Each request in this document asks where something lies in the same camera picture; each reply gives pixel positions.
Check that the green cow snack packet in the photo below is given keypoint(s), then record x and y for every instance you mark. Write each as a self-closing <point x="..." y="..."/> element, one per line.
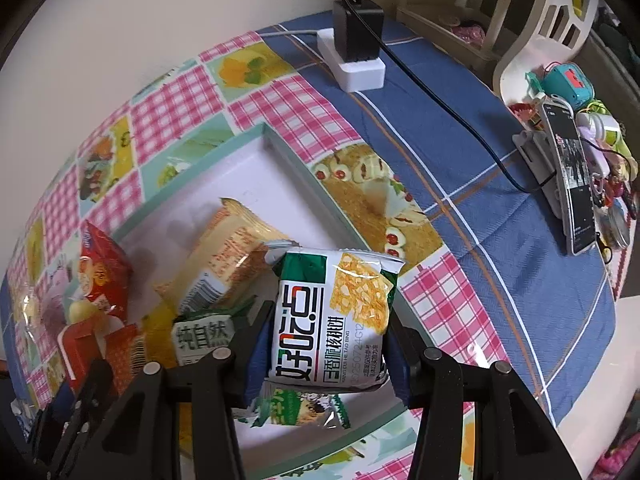
<point x="300" y="407"/>

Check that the blue plaid cloth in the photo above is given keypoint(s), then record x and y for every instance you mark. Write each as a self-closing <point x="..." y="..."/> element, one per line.
<point x="450" y="135"/>

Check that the white power strip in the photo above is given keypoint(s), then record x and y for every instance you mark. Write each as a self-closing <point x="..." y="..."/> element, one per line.
<point x="360" y="72"/>

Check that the white phone stand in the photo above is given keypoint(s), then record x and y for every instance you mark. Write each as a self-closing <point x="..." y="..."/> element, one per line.
<point x="535" y="155"/>

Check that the white chair back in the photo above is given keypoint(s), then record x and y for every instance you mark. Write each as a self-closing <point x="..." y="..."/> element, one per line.
<point x="545" y="20"/>

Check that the black charger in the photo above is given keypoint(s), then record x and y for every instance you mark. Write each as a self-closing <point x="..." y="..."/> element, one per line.
<point x="357" y="30"/>

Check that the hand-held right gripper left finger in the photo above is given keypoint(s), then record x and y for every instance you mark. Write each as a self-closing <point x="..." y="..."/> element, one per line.
<point x="257" y="360"/>

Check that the red biscuit packet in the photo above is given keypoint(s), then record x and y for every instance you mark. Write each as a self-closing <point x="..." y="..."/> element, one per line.
<point x="102" y="270"/>

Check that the green white walnut biscuit packet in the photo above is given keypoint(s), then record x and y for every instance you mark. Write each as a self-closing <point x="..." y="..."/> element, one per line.
<point x="330" y="320"/>

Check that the smartphone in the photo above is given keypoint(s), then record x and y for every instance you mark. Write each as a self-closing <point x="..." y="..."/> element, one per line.
<point x="572" y="180"/>

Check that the tan snack packet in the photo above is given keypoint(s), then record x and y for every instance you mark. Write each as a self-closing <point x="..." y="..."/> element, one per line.
<point x="225" y="260"/>

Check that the pink checkered printed tablecloth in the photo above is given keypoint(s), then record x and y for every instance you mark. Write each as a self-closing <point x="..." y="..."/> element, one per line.
<point x="170" y="100"/>

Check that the pink cloth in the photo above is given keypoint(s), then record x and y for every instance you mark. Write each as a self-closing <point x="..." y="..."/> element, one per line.
<point x="610" y="460"/>

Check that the teal toy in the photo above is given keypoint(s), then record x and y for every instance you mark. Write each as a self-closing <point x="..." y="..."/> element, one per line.
<point x="562" y="82"/>

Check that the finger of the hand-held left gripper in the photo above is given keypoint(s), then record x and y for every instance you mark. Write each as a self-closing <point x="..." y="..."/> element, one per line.
<point x="97" y="390"/>

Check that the pink snack packet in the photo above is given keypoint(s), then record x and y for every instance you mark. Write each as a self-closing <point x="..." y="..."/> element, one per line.
<point x="55" y="305"/>

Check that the white tray with green rim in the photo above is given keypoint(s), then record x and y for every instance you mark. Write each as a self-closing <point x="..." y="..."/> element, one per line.
<point x="225" y="175"/>

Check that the yellow barcode snack packet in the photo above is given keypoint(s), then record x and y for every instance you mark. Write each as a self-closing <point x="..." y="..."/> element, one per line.
<point x="157" y="335"/>

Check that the round pale candy ball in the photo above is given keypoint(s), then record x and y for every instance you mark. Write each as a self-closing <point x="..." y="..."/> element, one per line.
<point x="82" y="311"/>

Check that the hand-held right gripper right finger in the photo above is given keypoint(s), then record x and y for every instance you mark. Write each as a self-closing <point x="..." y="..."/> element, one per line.
<point x="395" y="367"/>

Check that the green bean biscuit packet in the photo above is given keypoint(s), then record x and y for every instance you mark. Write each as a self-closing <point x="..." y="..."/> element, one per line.
<point x="205" y="335"/>

